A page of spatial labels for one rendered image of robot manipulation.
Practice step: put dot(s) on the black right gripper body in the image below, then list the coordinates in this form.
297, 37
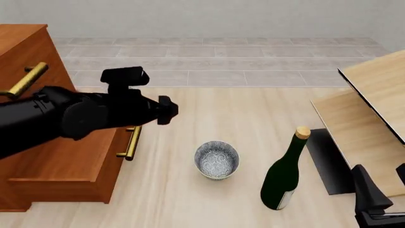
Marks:
379, 219

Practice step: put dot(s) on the dark green wine bottle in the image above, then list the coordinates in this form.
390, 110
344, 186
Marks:
280, 183

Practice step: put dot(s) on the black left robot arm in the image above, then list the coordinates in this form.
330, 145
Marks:
47, 116

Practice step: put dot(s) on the pale wooden rack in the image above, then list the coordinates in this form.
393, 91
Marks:
357, 123

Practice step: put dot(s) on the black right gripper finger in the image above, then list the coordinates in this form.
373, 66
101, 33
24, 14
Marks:
368, 190
401, 173

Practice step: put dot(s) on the wooden cabinet drawer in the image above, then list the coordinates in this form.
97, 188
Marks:
111, 172
52, 53

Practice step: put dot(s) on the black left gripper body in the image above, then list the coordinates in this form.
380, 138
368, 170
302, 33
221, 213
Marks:
167, 110

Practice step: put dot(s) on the blue-white patterned bowl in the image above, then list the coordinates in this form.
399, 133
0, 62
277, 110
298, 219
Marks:
216, 159

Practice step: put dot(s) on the wooden cabinet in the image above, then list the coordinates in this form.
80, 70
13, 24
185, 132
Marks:
38, 164

